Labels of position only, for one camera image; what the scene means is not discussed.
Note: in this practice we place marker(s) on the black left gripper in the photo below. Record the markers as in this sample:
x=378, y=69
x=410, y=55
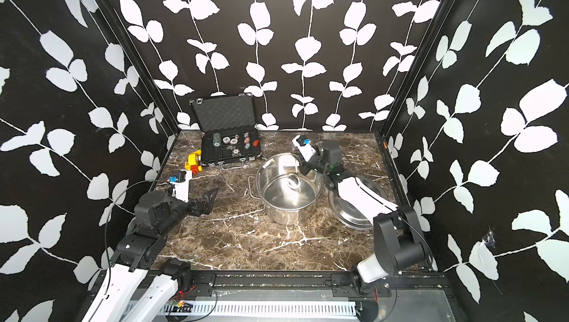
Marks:
x=207, y=206

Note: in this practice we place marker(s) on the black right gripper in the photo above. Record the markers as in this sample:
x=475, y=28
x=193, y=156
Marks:
x=304, y=167

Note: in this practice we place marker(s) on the stainless steel pot lid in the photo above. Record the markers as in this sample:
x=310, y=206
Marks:
x=347, y=213

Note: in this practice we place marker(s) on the long steel ladle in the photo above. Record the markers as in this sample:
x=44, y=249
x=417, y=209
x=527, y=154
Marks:
x=297, y=181

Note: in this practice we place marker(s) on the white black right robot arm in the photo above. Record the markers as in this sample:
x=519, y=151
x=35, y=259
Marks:
x=399, y=242

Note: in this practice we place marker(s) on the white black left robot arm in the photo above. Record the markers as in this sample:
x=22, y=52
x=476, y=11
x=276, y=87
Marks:
x=156, y=215

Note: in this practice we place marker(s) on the yellow red toy block vehicle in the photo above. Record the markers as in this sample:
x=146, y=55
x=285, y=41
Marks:
x=194, y=164

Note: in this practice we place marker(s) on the stack of poker chips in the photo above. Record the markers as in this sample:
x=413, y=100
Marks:
x=216, y=139

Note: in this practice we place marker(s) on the black poker chip case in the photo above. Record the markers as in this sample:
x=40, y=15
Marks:
x=233, y=117

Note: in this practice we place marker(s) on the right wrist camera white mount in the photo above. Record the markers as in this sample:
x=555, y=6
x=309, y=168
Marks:
x=306, y=149

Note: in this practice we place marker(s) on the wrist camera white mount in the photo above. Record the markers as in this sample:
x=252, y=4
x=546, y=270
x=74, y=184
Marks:
x=180, y=180
x=306, y=149

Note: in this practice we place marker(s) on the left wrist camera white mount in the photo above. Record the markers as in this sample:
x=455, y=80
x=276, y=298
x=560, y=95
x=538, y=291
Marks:
x=180, y=180

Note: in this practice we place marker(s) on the black base rail with vents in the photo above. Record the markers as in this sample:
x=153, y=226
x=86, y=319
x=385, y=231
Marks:
x=217, y=295

